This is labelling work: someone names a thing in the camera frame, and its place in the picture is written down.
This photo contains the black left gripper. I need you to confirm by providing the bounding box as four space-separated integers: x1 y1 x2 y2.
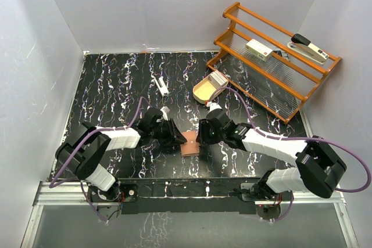
149 118 187 146

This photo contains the beige oval card tray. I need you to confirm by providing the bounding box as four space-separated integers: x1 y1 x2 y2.
192 75 217 104

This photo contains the stack of credit cards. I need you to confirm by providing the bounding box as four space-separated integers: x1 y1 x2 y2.
208 70 228 89

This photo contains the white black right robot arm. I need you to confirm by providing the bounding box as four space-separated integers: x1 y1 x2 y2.
196 107 347 200

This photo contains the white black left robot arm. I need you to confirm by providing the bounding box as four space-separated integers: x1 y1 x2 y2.
55 107 187 201

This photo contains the white staple remover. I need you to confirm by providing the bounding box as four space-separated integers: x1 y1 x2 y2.
151 76 169 97

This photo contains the white red staples box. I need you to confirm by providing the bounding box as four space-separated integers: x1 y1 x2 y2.
245 39 273 61

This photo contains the orange wooden shelf rack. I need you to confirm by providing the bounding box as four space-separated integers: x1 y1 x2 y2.
206 2 342 123

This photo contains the black beige stapler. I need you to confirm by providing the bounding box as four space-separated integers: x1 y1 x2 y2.
287 33 329 65

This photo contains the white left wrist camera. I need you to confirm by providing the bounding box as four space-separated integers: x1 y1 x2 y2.
160 106 170 121

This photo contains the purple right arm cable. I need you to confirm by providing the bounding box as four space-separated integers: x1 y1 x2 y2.
205 86 372 222

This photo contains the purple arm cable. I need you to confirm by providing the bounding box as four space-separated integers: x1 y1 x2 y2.
205 86 372 222
48 96 152 222

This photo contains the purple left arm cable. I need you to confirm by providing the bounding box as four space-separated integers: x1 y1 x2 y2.
48 96 152 222

